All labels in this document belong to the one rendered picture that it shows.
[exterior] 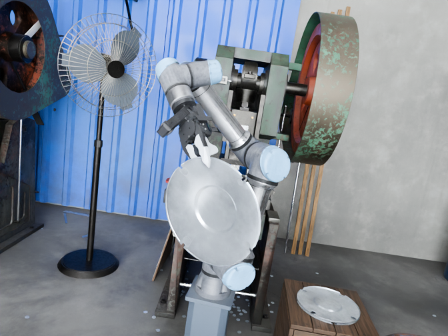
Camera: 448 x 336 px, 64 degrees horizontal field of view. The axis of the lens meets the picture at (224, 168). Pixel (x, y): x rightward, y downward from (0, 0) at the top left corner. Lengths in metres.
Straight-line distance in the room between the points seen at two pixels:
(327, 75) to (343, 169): 1.82
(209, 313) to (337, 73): 1.17
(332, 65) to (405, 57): 1.86
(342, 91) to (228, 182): 0.93
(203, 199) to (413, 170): 2.95
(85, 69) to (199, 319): 1.45
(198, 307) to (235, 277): 0.27
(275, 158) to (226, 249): 0.44
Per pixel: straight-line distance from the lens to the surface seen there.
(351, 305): 1.92
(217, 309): 1.52
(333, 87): 1.76
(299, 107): 2.42
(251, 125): 2.03
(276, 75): 1.99
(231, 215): 0.95
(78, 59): 2.22
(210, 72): 1.12
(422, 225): 3.88
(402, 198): 3.72
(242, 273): 1.33
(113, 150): 3.41
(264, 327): 2.19
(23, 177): 3.02
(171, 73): 1.08
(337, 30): 1.89
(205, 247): 0.89
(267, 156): 1.23
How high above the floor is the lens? 1.24
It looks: 11 degrees down
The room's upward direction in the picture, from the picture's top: 8 degrees clockwise
